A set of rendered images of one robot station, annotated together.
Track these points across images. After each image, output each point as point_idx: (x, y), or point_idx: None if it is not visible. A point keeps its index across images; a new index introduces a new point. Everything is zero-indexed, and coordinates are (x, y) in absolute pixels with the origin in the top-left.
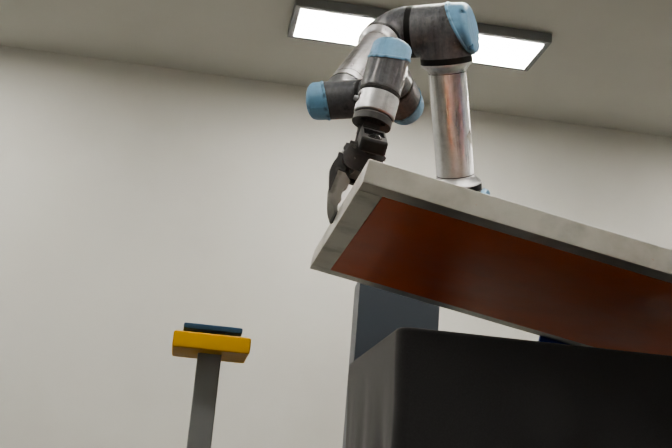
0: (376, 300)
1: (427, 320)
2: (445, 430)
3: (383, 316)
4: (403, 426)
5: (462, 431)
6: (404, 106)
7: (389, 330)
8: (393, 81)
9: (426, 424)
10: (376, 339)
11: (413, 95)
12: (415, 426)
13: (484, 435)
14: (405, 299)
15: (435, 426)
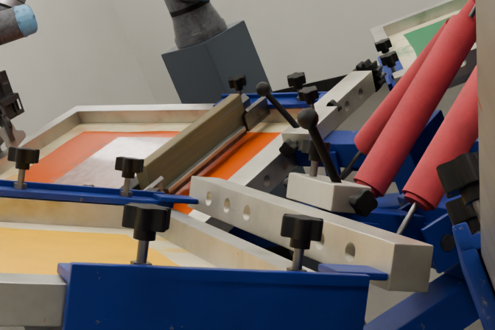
0: (178, 73)
1: (212, 77)
2: (41, 329)
3: (187, 83)
4: (25, 329)
5: (48, 328)
6: (9, 40)
7: (195, 92)
8: None
9: (32, 327)
10: (191, 100)
11: (5, 33)
12: (29, 329)
13: (60, 328)
14: (193, 66)
15: (36, 328)
